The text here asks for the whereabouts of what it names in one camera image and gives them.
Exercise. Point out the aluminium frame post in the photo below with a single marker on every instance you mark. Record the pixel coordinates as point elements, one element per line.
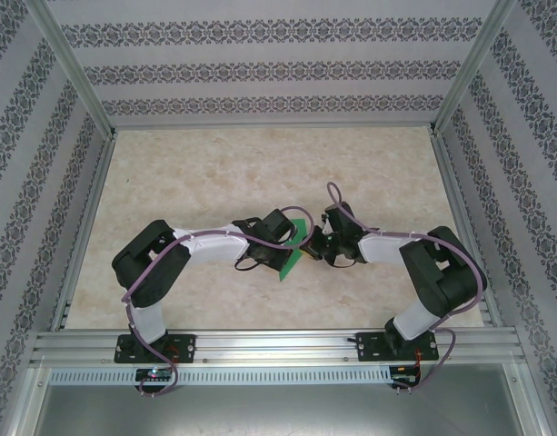
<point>76,68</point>
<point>470,68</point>

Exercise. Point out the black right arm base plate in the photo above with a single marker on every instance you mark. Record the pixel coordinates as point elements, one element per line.
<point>369,347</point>

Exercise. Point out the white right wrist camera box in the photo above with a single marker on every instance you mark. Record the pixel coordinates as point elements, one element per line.
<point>323,220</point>

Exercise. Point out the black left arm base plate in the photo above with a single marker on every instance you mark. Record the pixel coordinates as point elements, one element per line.
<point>185,345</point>

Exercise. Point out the aluminium table side rail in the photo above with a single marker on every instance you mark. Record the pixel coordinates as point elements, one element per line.
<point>96,181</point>
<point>451,181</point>

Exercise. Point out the aluminium mounting rail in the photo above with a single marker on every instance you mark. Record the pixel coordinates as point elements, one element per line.
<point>278,345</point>

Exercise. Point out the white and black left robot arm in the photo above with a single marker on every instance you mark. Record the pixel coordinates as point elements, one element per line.
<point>214,249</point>

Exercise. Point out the aluminium frame leg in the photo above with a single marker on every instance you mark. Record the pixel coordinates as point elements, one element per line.
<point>530,399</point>
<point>26,399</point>

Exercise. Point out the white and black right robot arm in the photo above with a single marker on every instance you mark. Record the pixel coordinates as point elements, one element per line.
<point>387,250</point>

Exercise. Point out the grey metal sheet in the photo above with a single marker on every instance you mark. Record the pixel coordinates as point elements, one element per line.
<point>278,413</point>

